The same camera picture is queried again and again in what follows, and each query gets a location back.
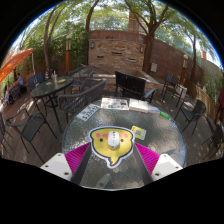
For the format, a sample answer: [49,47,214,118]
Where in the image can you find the colourful printed leaflet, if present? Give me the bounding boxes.
[100,97,130,111]

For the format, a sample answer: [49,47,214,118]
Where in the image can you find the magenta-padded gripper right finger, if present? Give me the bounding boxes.
[133,142,184,186]

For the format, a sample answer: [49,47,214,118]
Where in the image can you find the dark slatted metal chair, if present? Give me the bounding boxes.
[161,73,188,103]

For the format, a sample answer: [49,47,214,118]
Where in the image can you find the orange parasol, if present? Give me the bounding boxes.
[0,47,34,84]

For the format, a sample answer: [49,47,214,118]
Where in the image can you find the wooden lamp post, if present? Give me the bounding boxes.
[64,34,73,75]
[179,54,189,85]

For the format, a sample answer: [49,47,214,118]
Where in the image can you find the black metal mesh chair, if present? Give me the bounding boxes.
[203,121,224,159]
[4,108,58,164]
[174,99,208,136]

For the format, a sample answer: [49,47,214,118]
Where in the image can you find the yellow card with code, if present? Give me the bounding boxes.
[130,125,148,141]

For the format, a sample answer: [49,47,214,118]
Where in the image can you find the round dark patio table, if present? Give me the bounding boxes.
[30,75,74,134]

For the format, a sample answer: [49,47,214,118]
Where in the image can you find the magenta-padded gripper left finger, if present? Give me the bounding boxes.
[39,142,92,186]

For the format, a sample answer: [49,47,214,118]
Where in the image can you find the dark wicker armchair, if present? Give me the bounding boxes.
[58,79,107,124]
[67,65,95,93]

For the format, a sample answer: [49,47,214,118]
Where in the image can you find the tree with slender trunk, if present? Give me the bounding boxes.
[188,31,200,83]
[43,3,68,71]
[84,0,100,66]

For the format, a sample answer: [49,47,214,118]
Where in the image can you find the black wooden armchair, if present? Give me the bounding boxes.
[114,70,157,104]

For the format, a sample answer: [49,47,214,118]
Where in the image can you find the blue slatted chair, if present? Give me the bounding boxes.
[28,72,45,91]

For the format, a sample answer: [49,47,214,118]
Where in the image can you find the person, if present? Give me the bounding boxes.
[15,73,25,88]

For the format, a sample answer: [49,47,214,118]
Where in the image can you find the yellow chick-shaped mouse pad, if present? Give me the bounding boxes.
[88,125,136,169]

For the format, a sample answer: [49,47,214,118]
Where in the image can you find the white licence plate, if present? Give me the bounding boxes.
[76,103,101,122]

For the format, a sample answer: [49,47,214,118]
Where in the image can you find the forked trunk tree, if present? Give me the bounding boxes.
[124,0,174,75]

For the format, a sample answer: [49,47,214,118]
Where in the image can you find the green wipes packet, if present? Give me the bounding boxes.
[159,110,171,120]

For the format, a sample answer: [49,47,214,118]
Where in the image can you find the white computer mouse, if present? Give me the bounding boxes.
[107,130,121,150]

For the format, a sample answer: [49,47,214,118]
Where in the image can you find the white flat box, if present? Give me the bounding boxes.
[128,98,150,114]

